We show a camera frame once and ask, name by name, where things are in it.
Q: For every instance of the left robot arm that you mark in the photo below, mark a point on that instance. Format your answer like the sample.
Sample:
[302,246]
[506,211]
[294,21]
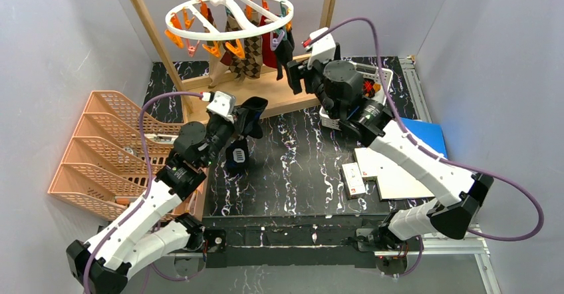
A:
[106,261]

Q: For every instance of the black sock with blue print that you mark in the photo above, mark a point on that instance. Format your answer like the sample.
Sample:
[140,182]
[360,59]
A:
[237,153]

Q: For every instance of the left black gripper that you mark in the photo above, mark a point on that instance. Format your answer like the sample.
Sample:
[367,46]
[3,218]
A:
[237,122]

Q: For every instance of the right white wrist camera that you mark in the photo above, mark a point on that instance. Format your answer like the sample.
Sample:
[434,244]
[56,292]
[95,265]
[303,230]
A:
[322,51]

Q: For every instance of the peach mesh file organizer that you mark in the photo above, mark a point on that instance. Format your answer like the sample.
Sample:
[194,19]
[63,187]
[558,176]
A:
[103,168]

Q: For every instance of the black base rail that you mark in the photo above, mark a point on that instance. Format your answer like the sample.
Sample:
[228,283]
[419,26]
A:
[301,240]

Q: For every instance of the white flat board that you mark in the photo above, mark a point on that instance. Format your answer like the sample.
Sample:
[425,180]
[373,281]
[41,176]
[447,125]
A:
[392,181]

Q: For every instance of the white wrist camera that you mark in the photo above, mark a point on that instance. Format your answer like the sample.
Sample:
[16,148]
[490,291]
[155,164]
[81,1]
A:
[322,51]
[220,103]

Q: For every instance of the wooden hanger rack frame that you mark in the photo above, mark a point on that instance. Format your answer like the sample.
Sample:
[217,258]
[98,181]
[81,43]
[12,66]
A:
[277,92]

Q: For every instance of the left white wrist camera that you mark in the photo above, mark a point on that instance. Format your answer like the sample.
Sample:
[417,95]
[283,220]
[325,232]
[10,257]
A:
[220,103]

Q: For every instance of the yellow-orange clothes peg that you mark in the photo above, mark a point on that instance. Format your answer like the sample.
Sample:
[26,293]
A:
[236,48]

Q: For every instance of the beige sock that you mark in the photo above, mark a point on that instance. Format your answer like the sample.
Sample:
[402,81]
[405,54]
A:
[218,69]

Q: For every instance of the orange clothes peg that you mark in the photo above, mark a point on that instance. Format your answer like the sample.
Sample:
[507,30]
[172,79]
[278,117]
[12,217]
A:
[174,38]

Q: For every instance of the white round clip hanger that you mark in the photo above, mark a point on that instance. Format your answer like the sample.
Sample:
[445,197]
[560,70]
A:
[253,18]

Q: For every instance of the blue folder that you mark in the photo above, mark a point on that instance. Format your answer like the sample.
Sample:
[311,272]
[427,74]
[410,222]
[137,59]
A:
[430,133]

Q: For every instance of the small white red box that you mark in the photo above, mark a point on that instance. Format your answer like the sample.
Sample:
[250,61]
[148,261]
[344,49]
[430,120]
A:
[353,182]

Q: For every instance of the white perforated laundry basket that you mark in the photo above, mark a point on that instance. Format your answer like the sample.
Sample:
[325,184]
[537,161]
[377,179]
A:
[346,88]

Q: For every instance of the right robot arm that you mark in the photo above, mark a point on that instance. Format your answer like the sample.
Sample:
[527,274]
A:
[458,193]

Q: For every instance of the brown argyle sock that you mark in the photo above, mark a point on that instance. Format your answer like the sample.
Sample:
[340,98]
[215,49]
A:
[253,60]

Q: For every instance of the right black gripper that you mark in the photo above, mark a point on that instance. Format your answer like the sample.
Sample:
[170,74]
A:
[306,79]

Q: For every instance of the red sock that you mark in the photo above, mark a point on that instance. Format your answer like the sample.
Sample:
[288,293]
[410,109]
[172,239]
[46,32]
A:
[269,58]

